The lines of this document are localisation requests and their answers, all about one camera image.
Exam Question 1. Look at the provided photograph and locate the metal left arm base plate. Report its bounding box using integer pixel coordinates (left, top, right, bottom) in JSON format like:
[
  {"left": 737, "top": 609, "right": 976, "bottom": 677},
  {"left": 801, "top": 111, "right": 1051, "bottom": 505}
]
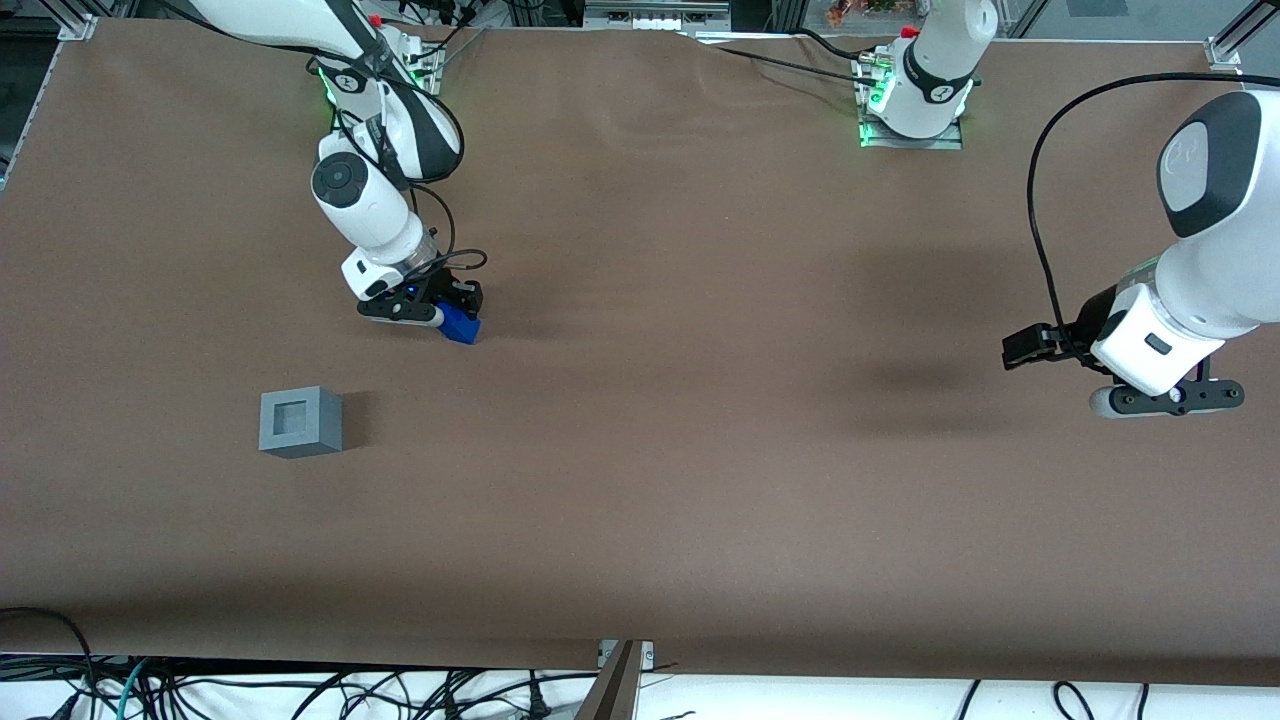
[{"left": 853, "top": 50, "right": 967, "bottom": 152}]

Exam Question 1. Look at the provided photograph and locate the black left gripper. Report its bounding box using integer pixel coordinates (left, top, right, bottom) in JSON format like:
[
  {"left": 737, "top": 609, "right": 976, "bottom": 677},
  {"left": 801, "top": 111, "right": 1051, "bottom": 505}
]
[{"left": 1002, "top": 284, "right": 1123, "bottom": 372}]

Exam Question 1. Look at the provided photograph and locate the white power strip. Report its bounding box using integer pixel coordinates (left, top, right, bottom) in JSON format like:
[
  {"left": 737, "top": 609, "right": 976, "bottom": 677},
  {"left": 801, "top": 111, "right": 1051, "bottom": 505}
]
[{"left": 583, "top": 0, "right": 733, "bottom": 33}]

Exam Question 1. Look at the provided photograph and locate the black tangled floor cable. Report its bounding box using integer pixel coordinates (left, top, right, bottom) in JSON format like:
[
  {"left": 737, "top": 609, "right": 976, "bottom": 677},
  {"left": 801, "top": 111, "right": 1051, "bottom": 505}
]
[{"left": 140, "top": 668, "right": 601, "bottom": 720}]

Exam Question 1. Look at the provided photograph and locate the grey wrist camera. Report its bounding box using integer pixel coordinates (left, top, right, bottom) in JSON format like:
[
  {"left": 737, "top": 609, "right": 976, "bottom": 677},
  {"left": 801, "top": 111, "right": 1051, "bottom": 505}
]
[
  {"left": 357, "top": 293, "right": 447, "bottom": 330},
  {"left": 1089, "top": 380, "right": 1247, "bottom": 420}
]

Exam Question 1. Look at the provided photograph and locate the aluminium frame corner profile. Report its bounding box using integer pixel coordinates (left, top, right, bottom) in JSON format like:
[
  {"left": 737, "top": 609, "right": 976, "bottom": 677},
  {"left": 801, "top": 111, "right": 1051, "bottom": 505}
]
[
  {"left": 52, "top": 0, "right": 109, "bottom": 43},
  {"left": 1204, "top": 0, "right": 1280, "bottom": 73}
]

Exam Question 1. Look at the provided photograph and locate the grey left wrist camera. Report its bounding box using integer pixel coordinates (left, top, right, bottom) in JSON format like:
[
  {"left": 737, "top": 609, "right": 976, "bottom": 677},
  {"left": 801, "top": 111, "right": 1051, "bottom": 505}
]
[{"left": 1089, "top": 380, "right": 1247, "bottom": 420}]

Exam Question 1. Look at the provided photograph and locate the black looped floor cable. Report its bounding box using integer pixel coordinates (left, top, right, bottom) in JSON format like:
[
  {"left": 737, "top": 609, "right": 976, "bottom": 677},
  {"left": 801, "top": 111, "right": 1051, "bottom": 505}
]
[{"left": 0, "top": 606, "right": 99, "bottom": 720}]

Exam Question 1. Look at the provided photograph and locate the aluminium frame post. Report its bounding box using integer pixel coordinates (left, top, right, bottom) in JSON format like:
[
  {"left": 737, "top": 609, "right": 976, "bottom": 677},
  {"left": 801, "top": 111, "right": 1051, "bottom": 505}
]
[{"left": 574, "top": 639, "right": 657, "bottom": 720}]

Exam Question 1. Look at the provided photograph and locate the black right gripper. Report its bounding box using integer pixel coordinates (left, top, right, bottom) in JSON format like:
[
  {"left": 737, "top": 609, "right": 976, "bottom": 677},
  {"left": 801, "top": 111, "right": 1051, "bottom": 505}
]
[{"left": 400, "top": 265, "right": 487, "bottom": 322}]

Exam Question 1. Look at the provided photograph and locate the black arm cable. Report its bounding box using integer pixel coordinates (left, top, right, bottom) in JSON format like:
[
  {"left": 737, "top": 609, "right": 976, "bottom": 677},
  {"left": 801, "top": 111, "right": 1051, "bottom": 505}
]
[
  {"left": 325, "top": 40, "right": 491, "bottom": 293},
  {"left": 1027, "top": 72, "right": 1243, "bottom": 346}
]

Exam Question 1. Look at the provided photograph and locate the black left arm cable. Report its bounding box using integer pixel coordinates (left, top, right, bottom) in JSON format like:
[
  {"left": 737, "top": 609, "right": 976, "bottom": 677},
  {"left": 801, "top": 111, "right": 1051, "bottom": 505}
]
[{"left": 1027, "top": 72, "right": 1243, "bottom": 346}]

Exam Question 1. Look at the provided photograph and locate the black base power cable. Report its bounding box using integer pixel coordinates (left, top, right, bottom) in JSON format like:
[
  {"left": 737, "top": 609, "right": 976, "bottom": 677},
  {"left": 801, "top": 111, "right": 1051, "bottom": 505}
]
[{"left": 690, "top": 28, "right": 886, "bottom": 91}]

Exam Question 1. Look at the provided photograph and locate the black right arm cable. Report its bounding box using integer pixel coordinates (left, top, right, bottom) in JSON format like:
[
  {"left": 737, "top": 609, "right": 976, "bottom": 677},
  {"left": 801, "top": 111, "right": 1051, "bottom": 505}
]
[{"left": 325, "top": 40, "right": 491, "bottom": 293}]

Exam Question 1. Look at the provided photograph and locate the brown table cover sheet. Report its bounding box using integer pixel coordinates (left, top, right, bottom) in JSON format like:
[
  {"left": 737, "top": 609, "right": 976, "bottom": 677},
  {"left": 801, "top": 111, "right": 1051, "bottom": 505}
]
[{"left": 0, "top": 18, "right": 1280, "bottom": 687}]

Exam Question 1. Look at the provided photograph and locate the gray cube base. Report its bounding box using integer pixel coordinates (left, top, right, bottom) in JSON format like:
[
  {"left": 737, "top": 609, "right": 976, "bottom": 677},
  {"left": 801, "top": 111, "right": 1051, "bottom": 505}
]
[{"left": 259, "top": 386, "right": 344, "bottom": 460}]

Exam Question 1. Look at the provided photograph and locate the teal floor cable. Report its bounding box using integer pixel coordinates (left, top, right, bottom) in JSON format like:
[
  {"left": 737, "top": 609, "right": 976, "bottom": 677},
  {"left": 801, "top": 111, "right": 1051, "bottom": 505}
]
[{"left": 112, "top": 658, "right": 153, "bottom": 720}]

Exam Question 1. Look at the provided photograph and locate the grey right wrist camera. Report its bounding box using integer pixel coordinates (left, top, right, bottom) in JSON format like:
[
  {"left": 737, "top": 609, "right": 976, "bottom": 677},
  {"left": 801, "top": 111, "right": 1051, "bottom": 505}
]
[{"left": 357, "top": 293, "right": 447, "bottom": 330}]

